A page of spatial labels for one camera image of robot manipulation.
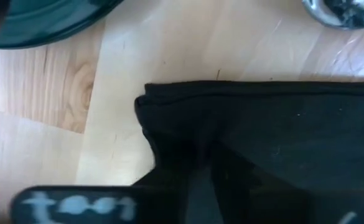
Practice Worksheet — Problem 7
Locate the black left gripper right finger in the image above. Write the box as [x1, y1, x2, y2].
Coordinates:
[211, 146, 364, 224]

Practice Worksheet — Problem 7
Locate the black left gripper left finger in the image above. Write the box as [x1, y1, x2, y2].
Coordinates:
[10, 144, 202, 224]

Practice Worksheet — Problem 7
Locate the black napkin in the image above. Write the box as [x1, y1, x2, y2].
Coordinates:
[134, 80, 364, 191]

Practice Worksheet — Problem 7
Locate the dark green serving tray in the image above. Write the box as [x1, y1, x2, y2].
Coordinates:
[0, 0, 125, 50]

